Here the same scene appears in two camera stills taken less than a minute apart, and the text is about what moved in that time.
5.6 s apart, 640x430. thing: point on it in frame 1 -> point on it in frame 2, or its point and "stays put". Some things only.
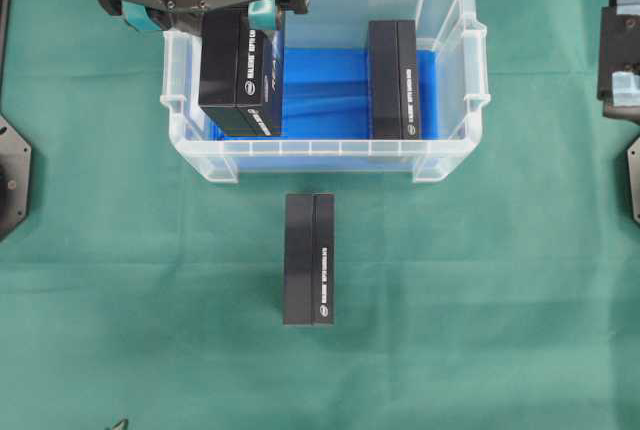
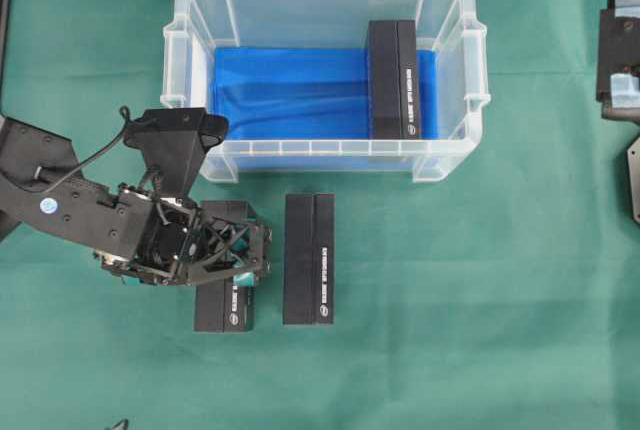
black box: x=235 y=75 -> x=227 y=305
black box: x=310 y=259 stays put
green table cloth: x=505 y=297 stays put
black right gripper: x=618 y=83 stays put
